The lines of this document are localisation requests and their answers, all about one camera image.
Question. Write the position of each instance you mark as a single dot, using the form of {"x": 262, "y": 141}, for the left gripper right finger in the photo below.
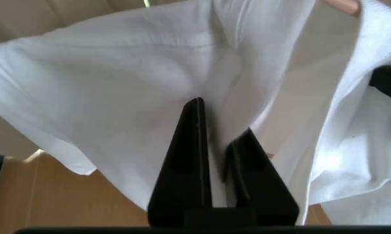
{"x": 260, "y": 188}

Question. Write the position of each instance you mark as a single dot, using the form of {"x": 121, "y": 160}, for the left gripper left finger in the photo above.
{"x": 182, "y": 182}

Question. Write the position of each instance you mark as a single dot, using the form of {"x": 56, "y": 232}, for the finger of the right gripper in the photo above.
{"x": 390, "y": 81}

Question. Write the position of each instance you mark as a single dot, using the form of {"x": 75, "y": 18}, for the pink clothes hanger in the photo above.
{"x": 345, "y": 5}

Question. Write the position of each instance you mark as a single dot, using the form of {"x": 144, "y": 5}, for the white printed shirt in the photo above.
{"x": 117, "y": 81}

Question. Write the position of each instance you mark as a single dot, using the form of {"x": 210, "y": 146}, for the beige curtain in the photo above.
{"x": 20, "y": 16}

